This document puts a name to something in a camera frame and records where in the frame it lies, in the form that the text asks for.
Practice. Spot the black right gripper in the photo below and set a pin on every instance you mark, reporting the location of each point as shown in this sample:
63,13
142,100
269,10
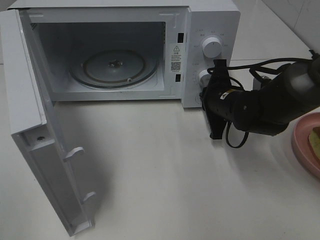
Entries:
220,102

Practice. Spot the round white door button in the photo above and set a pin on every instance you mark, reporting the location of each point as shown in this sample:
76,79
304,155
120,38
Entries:
198,99

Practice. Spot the pink round plate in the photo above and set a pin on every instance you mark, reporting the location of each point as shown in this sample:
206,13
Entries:
301,146

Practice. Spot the toy sandwich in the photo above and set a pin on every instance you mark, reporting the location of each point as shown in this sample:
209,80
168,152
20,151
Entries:
314,141

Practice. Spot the white microwave door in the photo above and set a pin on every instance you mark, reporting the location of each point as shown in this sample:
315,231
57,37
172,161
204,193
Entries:
34,125

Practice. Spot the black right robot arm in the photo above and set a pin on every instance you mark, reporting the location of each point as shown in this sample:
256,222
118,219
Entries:
289,88

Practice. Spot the lower white timer knob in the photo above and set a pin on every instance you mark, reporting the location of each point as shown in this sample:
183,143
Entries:
204,78

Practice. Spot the upper white power knob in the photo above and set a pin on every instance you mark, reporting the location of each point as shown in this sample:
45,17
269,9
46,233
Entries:
212,47

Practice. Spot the white warning label sticker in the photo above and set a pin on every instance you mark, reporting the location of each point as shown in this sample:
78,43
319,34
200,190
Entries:
175,58

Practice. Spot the white microwave oven body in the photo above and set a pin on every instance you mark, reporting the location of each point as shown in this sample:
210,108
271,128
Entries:
71,29

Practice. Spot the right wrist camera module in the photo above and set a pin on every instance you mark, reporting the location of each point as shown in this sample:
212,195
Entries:
260,82

